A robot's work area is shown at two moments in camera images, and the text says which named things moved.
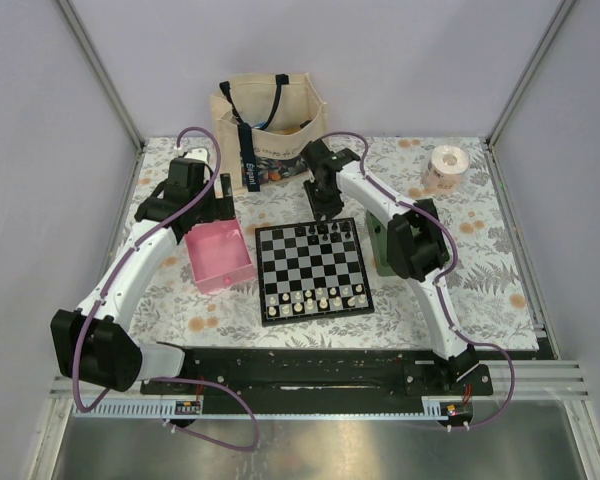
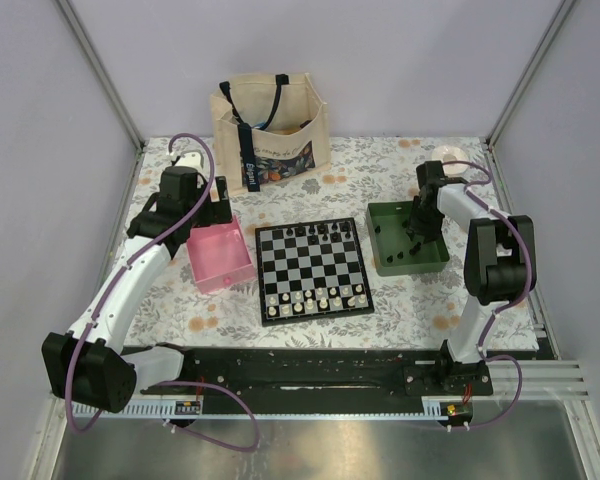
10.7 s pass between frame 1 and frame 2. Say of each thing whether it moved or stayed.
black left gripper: stayed
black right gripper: moved
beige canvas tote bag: stayed
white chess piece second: stayed
